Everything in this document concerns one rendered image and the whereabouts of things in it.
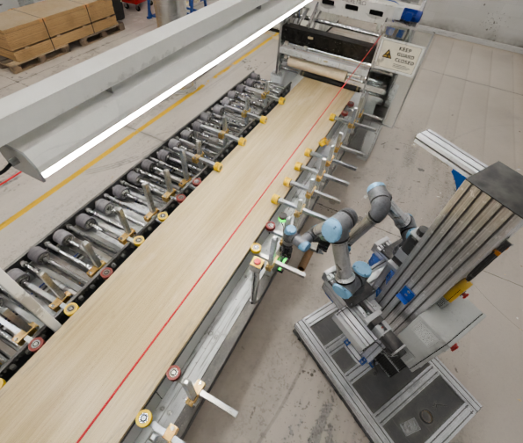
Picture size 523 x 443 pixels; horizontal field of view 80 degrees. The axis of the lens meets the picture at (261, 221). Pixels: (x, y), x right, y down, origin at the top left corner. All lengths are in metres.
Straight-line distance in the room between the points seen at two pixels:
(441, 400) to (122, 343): 2.37
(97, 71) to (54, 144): 0.21
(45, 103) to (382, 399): 2.73
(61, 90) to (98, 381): 1.62
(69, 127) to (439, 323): 1.91
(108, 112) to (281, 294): 2.58
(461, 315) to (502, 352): 1.72
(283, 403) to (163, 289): 1.36
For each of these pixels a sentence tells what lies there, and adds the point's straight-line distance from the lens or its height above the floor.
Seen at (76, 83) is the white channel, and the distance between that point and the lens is 0.93.
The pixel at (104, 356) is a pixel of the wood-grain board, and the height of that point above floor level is 0.90.
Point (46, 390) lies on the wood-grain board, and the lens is 2.23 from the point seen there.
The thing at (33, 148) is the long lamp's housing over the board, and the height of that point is 2.38.
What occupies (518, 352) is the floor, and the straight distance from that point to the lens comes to 3.95.
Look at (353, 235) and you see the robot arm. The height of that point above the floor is 1.26.
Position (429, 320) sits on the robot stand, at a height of 1.23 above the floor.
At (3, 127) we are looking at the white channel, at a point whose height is 2.44.
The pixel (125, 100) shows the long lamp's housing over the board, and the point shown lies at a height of 2.37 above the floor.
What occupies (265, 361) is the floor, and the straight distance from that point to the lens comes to 2.97.
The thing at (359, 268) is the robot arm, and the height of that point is 1.27.
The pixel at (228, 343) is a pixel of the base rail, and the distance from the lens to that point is 2.27.
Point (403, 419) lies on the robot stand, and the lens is 2.92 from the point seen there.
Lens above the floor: 2.84
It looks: 50 degrees down
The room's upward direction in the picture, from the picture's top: 6 degrees clockwise
